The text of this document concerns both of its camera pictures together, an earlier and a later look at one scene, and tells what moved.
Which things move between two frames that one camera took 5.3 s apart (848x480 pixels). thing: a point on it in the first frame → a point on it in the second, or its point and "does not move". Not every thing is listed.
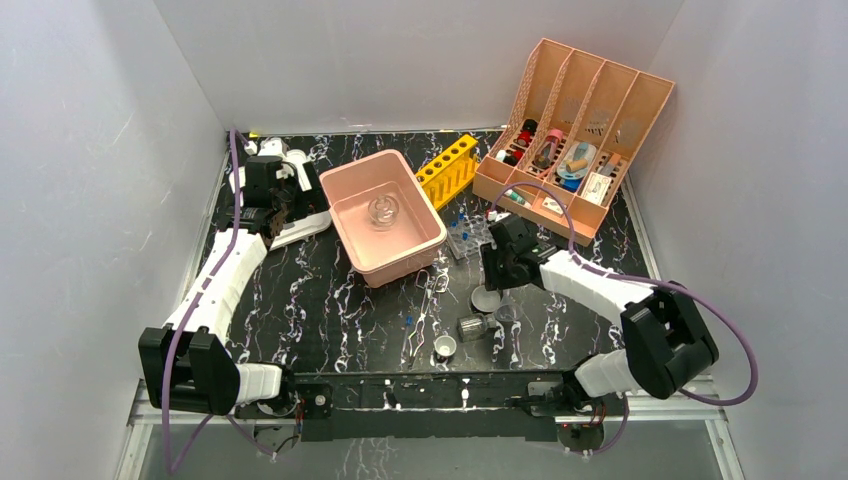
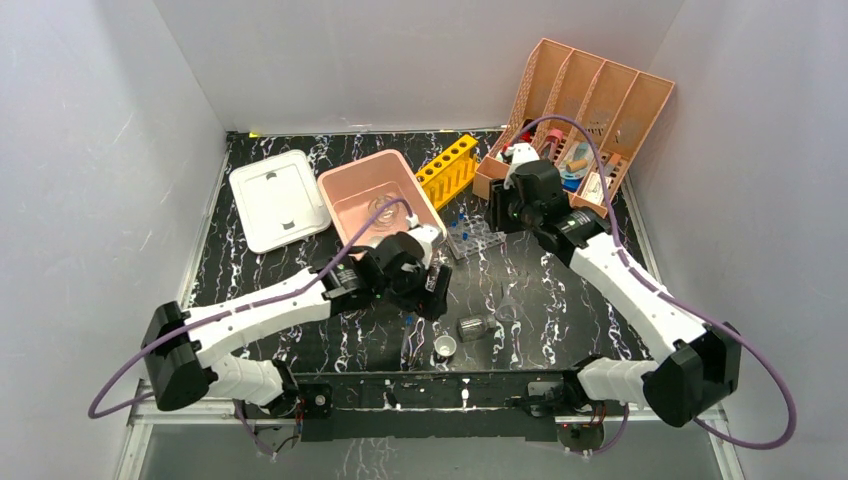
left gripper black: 301,211 → 424,301
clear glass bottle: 475,327 does not move
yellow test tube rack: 449,171 does not move
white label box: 595,187 does not move
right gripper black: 491,278 → 499,192
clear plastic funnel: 508,311 does not move
